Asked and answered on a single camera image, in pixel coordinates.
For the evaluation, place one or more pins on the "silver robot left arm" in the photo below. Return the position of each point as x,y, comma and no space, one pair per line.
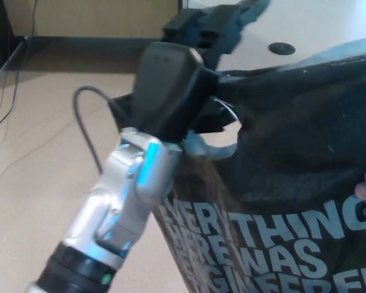
119,189

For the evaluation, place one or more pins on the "black printed t-shirt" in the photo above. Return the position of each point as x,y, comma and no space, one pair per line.
292,122

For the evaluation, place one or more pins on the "black round floor cover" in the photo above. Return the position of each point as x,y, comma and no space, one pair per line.
282,48

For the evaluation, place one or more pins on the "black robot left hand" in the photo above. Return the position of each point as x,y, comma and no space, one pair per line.
164,91

